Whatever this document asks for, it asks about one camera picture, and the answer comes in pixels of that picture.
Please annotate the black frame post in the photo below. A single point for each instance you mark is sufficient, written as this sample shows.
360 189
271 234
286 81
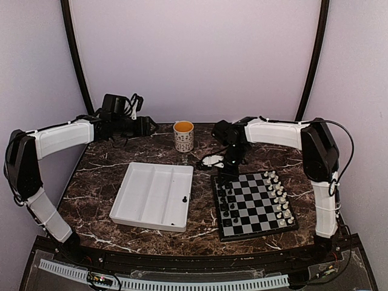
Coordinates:
316 52
74 53

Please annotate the left black frame post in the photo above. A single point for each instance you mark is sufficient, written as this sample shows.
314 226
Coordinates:
74 53

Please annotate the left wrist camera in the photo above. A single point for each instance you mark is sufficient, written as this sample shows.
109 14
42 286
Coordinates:
134 106

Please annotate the black chess pieces pile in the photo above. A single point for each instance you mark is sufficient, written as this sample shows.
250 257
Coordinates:
179 212

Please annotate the white slotted cable duct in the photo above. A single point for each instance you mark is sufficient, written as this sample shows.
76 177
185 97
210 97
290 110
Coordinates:
149 280

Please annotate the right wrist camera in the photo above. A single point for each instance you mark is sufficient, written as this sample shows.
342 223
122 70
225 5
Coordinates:
209 161

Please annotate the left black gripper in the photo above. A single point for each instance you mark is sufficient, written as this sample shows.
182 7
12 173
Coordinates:
143 128

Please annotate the black front rail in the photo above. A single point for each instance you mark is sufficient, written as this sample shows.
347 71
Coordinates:
215 256

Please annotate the right black frame post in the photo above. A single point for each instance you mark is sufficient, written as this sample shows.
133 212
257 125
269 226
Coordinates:
316 52

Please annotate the white plastic tray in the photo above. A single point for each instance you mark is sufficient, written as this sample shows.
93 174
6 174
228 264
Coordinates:
147 195

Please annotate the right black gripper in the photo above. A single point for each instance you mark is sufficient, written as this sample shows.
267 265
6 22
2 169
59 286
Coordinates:
231 174

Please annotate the white chess piece row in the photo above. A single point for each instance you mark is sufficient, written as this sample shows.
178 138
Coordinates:
276 203

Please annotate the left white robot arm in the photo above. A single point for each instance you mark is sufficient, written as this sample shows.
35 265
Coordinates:
25 150

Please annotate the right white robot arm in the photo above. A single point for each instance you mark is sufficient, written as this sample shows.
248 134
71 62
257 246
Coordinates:
316 143

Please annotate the black white chess board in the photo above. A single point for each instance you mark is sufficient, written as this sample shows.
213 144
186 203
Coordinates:
243 199

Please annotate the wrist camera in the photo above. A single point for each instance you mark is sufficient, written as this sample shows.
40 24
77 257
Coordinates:
134 106
209 161

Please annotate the yellow patterned mug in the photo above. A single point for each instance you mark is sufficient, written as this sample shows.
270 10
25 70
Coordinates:
183 136

